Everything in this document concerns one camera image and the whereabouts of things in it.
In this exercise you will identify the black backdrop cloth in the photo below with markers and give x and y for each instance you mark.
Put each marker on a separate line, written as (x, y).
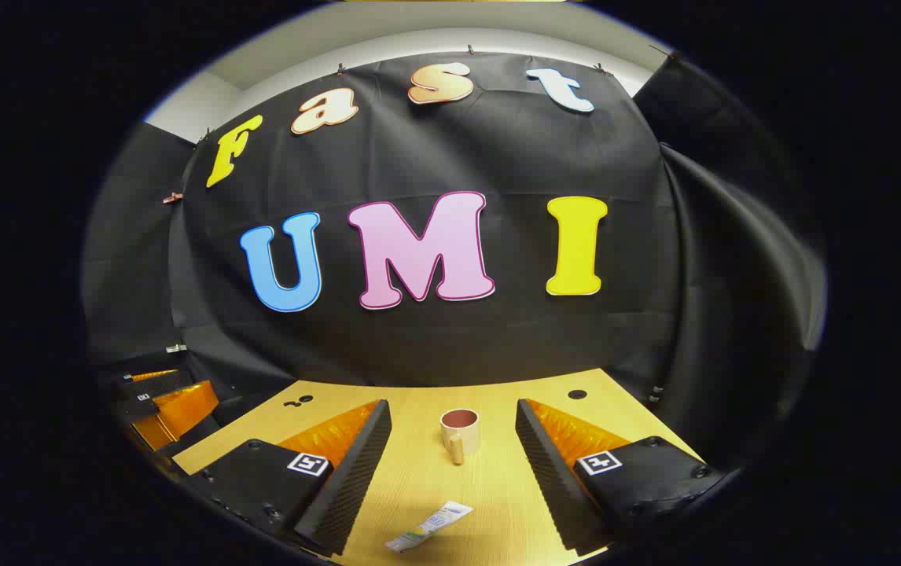
(498, 354)

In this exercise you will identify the wooden desktop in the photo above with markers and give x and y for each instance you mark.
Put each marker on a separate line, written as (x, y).
(419, 487)

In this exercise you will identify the beige cup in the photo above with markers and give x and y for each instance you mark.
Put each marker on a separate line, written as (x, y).
(462, 440)

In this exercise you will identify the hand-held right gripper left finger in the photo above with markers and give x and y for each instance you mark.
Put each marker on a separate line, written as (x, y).
(356, 472)

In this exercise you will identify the white toothpaste tube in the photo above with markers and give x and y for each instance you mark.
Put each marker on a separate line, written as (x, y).
(435, 523)

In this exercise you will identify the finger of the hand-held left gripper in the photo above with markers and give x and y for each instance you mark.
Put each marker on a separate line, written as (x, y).
(163, 387)
(183, 409)

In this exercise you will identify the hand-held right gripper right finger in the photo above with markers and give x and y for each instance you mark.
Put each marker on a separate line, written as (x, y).
(549, 472)

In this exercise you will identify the copper cloth clip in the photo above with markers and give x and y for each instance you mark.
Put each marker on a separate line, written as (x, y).
(173, 197)

